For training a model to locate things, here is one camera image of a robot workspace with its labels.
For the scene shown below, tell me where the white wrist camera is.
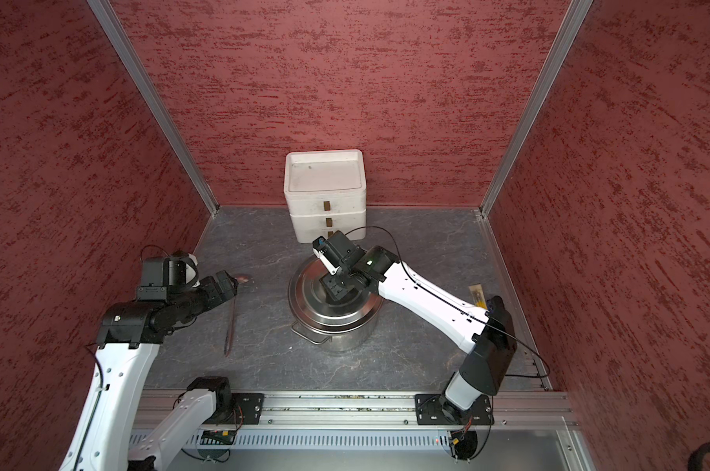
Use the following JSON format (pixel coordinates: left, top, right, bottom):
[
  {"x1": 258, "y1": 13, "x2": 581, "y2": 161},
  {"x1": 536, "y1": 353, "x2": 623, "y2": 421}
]
[
  {"x1": 312, "y1": 237, "x2": 341, "y2": 276},
  {"x1": 170, "y1": 251, "x2": 199, "y2": 292}
]

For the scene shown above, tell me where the white perforated cable duct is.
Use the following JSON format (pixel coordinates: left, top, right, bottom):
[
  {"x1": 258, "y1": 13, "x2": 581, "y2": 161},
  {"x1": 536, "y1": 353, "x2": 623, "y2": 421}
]
[{"x1": 164, "y1": 428, "x2": 457, "y2": 453}]

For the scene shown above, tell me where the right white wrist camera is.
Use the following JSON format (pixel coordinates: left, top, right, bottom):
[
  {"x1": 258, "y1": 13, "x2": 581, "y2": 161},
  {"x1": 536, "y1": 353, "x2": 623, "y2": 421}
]
[{"x1": 312, "y1": 237, "x2": 341, "y2": 276}]

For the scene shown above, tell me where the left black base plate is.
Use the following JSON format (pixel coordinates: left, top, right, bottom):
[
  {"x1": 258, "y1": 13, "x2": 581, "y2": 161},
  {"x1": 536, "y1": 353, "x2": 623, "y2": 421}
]
[{"x1": 232, "y1": 392, "x2": 265, "y2": 428}]

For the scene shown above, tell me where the black hose at corner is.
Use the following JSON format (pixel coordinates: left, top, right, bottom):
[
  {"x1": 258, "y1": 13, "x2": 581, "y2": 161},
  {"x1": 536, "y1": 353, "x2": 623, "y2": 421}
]
[{"x1": 686, "y1": 440, "x2": 710, "y2": 471}]

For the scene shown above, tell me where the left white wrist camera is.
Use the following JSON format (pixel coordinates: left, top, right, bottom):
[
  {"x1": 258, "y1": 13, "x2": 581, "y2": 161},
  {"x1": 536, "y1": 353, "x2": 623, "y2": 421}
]
[{"x1": 170, "y1": 251, "x2": 199, "y2": 292}]

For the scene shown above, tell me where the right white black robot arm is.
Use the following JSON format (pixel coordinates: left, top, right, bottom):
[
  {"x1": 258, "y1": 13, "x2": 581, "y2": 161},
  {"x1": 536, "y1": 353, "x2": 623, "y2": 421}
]
[{"x1": 312, "y1": 232, "x2": 518, "y2": 423}]

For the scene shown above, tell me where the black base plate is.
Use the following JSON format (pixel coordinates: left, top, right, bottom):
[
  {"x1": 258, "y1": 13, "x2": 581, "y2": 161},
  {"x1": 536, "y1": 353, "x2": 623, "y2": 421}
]
[
  {"x1": 415, "y1": 394, "x2": 494, "y2": 427},
  {"x1": 232, "y1": 392, "x2": 265, "y2": 428}
]

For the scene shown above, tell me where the metal ladle spoon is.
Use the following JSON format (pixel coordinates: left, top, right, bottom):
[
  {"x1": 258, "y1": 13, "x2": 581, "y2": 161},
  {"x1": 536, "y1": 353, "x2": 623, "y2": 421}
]
[{"x1": 223, "y1": 274, "x2": 251, "y2": 358}]

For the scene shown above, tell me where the left aluminium corner post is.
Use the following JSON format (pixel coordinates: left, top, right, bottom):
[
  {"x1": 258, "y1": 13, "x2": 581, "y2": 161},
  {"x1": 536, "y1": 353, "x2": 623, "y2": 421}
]
[{"x1": 87, "y1": 0, "x2": 221, "y2": 217}]

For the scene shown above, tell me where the stainless steel pot lid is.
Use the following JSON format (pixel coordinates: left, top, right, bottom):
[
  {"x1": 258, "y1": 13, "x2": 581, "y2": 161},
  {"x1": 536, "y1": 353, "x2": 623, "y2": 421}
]
[{"x1": 288, "y1": 256, "x2": 383, "y2": 334}]

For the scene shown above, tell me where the white three-drawer storage box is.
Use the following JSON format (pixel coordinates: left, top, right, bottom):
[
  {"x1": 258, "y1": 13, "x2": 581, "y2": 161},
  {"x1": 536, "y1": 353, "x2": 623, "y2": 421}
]
[{"x1": 283, "y1": 149, "x2": 367, "y2": 245}]

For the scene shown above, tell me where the right aluminium corner post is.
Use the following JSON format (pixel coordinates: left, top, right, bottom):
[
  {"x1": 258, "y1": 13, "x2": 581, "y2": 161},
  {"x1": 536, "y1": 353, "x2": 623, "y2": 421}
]
[{"x1": 480, "y1": 0, "x2": 593, "y2": 219}]

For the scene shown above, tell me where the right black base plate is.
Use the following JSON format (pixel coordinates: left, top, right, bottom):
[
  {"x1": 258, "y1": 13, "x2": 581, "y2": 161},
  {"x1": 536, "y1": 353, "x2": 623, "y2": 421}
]
[{"x1": 415, "y1": 394, "x2": 494, "y2": 427}]

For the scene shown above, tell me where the aluminium corner post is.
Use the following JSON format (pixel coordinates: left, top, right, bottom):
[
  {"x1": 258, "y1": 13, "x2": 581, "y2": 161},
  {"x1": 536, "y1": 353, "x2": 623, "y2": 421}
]
[
  {"x1": 87, "y1": 0, "x2": 221, "y2": 217},
  {"x1": 480, "y1": 0, "x2": 593, "y2": 219}
]

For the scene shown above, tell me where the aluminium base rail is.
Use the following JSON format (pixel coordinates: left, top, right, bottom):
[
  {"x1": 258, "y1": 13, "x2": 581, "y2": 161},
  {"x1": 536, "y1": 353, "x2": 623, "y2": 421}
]
[{"x1": 130, "y1": 387, "x2": 580, "y2": 431}]

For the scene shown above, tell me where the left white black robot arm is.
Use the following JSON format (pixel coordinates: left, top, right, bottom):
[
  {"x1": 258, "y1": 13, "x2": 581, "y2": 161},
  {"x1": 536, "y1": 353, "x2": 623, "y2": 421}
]
[{"x1": 60, "y1": 251, "x2": 242, "y2": 470}]

